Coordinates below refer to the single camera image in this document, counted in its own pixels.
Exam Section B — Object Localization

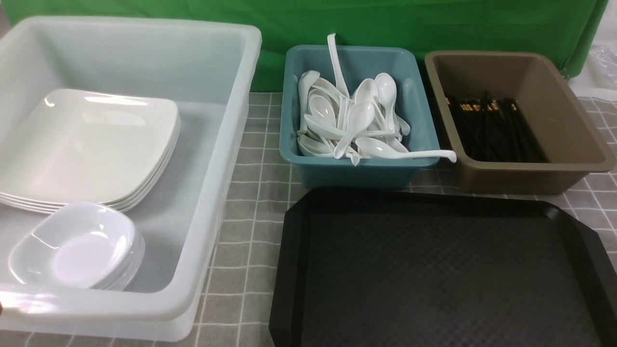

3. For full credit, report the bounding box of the stack of small white bowls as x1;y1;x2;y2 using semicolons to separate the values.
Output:
7;202;146;291

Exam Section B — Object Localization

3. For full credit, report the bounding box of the white spoon overhanging bin edge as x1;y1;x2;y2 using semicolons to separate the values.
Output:
355;137;457;163

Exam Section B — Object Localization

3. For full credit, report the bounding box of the bundle of black chopsticks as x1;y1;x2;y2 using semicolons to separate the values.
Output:
446;92;549;163

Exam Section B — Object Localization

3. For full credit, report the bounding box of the upright white spoon in bin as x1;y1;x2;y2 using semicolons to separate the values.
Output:
327;33;349;97

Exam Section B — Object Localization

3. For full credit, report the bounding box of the pile of white spoons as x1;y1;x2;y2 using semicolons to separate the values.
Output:
296;71;411;166

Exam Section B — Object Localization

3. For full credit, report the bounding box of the green backdrop cloth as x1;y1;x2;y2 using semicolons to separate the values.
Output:
2;0;607;92

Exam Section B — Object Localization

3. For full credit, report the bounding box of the clear plastic bag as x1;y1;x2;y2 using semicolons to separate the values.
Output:
589;44;617;90

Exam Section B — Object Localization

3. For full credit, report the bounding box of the large white square plate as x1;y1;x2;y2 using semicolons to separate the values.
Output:
1;89;179;206

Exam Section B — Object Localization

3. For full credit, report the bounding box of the white spoon centre of pile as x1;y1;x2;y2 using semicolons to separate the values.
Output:
333;101;376;160

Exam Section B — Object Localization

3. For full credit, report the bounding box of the stack of white square plates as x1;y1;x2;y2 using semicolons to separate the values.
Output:
0;117;182;214

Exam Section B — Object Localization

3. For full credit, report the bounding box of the black serving tray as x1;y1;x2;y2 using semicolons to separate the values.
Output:
268;188;617;347

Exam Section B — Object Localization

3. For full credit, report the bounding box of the brown plastic bin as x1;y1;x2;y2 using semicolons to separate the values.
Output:
425;51;616;195

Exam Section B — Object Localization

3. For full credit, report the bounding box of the large translucent white bin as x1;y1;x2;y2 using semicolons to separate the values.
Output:
1;16;261;347

